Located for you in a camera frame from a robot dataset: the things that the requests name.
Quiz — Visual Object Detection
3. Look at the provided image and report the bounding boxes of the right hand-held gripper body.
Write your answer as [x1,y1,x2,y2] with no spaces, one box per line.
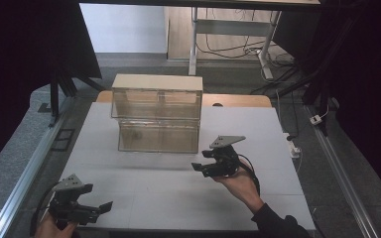
[207,135,247,178]

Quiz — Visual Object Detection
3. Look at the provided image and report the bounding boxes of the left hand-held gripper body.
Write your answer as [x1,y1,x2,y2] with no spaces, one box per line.
[48,174,99,229]

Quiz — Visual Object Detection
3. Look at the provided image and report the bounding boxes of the clear two-drawer storage box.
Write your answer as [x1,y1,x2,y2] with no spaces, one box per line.
[110,73,204,154]

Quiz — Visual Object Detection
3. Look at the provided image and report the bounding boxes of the person's left hand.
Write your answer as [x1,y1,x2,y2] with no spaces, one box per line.
[34,212,78,238]

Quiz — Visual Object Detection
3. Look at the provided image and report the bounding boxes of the person's right hand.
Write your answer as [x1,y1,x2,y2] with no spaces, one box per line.
[211,160,264,214]

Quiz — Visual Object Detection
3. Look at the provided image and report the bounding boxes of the white power strip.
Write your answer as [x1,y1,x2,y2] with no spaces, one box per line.
[283,132,303,159]

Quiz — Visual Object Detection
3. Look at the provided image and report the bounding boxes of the small white adapter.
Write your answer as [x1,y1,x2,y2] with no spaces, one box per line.
[309,113,323,126]

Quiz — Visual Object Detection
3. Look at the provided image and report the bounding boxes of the black metal stand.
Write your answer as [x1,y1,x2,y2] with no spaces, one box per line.
[38,65,107,129]

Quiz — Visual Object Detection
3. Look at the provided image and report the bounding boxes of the black curtain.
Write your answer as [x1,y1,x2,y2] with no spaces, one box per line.
[272,0,381,206]
[0,0,103,178]

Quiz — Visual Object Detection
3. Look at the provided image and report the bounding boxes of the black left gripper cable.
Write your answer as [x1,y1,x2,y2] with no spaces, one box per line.
[29,181,61,236]

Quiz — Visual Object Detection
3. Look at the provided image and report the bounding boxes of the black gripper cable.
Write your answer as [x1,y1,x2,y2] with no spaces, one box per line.
[237,153,262,196]
[29,181,61,236]

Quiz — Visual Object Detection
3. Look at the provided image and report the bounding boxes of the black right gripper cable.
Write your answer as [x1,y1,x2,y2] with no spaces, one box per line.
[237,153,262,196]

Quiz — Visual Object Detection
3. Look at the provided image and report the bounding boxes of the aluminium rail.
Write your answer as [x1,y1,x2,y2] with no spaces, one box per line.
[0,95,77,238]
[303,104,380,238]

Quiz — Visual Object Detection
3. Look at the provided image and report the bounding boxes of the black floor cables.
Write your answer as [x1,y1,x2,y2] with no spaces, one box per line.
[196,8,301,97]

